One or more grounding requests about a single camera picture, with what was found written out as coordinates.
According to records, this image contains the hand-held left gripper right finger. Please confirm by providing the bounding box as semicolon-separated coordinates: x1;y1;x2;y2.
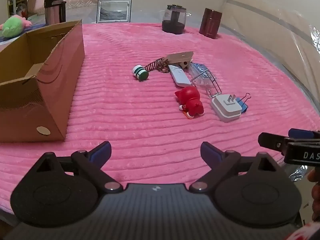
189;141;285;193

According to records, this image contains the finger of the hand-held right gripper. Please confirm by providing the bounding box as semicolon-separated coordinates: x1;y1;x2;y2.
258;132;320;166
288;128;320;141

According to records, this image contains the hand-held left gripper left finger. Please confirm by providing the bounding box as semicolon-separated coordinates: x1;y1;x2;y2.
30;141;123;193

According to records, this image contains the white power adapter plug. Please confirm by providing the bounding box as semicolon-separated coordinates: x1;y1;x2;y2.
211;94;242;123

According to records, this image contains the brown cardboard box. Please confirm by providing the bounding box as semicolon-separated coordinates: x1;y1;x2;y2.
0;19;85;143

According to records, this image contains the clear plastic box blue label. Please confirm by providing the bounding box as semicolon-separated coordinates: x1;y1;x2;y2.
187;63;215;88

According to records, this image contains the green white small bottle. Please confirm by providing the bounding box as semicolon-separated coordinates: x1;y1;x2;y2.
132;65;149;82

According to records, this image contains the beige box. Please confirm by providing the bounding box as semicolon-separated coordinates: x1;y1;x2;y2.
165;51;194;64

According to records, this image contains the person's right hand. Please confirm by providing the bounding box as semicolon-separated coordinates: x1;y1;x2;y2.
308;169;320;222

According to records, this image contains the blue binder clip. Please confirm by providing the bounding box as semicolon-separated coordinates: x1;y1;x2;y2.
235;93;252;113

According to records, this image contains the pink ribbed blanket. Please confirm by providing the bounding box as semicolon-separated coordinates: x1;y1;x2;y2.
0;22;320;215

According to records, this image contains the red cartoon figurine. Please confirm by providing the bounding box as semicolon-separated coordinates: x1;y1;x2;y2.
174;86;204;119

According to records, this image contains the white remote control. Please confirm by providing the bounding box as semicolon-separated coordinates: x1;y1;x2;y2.
167;64;192;87

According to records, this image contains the red white patterned clothing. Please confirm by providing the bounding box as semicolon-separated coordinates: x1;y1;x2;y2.
285;224;320;240

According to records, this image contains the leopard print hair claw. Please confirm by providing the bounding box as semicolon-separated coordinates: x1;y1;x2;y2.
144;58;170;73

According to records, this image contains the plastic wrapped headboard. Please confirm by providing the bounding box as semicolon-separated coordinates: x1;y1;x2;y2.
217;0;320;100

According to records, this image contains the dark red canister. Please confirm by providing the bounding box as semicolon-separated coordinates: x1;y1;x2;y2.
199;8;222;39

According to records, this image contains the glass teapot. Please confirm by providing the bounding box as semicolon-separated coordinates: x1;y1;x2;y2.
162;4;187;35

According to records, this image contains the green pink plush toy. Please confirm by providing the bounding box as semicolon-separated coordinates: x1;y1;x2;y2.
0;15;33;38

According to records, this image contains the silver picture frame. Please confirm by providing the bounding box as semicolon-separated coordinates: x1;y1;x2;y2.
96;0;132;24

